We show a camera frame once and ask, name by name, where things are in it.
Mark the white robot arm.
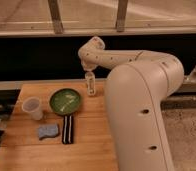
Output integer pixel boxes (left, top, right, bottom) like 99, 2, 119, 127
78, 37, 184, 171

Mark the clear plastic cup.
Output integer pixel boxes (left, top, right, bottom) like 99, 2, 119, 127
22, 97, 43, 120

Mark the window frame post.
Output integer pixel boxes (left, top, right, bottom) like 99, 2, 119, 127
48, 0, 63, 34
115, 0, 128, 32

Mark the right window frame post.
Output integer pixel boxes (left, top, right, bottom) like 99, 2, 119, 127
115, 0, 128, 32

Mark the left window frame post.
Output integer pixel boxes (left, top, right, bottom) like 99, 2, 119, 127
48, 0, 63, 34

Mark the green bowl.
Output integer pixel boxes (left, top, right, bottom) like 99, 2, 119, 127
49, 88, 81, 116

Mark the blue sponge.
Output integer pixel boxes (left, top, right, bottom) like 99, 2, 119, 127
37, 124, 59, 140

